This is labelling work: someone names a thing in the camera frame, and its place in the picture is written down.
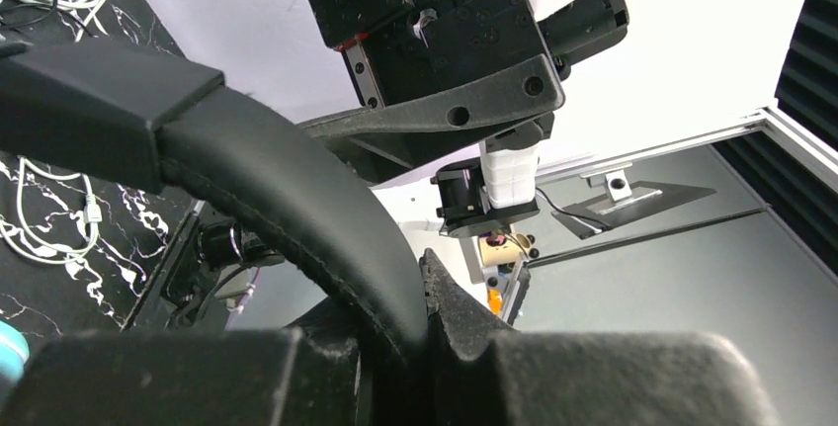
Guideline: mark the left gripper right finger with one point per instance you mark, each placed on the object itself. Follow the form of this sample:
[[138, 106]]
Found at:
[[485, 372]]

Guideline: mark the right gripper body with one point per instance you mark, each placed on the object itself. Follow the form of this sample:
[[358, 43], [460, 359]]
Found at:
[[436, 76]]

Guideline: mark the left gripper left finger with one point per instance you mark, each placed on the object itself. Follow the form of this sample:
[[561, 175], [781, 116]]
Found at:
[[307, 373]]

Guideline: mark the teal cat-ear headphones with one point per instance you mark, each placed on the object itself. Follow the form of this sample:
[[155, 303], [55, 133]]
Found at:
[[15, 353]]

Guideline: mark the black headphones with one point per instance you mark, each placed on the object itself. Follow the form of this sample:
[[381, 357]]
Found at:
[[146, 119]]

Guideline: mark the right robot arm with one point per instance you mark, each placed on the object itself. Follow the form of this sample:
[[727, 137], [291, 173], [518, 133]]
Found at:
[[488, 192]]

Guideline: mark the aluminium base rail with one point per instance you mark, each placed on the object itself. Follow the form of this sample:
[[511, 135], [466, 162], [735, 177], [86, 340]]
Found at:
[[807, 149]]

